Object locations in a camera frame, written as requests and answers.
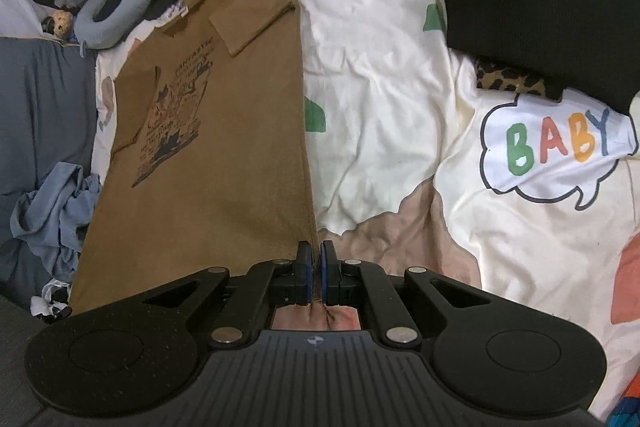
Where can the dark grey pillow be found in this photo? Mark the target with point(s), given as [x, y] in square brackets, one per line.
[48, 115]

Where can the teal patterned garment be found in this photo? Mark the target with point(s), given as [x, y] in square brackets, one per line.
[626, 413]

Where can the pastel patterned cloth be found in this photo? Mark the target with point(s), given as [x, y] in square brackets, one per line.
[174, 9]

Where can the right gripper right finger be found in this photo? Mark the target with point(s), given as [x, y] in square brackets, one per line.
[365, 286]

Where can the cream bear print blanket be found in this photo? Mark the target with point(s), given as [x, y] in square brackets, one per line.
[411, 164]

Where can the leopard print cloth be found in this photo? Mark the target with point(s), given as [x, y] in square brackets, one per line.
[491, 76]

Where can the blue-grey neck pillow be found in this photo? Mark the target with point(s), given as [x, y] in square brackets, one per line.
[93, 34]

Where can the small plush bear toy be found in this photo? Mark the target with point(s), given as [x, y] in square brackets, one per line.
[59, 23]

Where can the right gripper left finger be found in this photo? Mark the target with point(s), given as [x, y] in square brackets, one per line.
[256, 295]

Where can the black cloth under neck pillow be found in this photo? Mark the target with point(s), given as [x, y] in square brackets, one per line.
[153, 11]

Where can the brown t-shirt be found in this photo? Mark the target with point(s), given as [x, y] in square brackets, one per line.
[209, 165]

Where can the black white fuzzy blanket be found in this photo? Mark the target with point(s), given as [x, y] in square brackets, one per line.
[52, 303]

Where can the light blue garment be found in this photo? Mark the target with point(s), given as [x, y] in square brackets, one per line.
[53, 220]

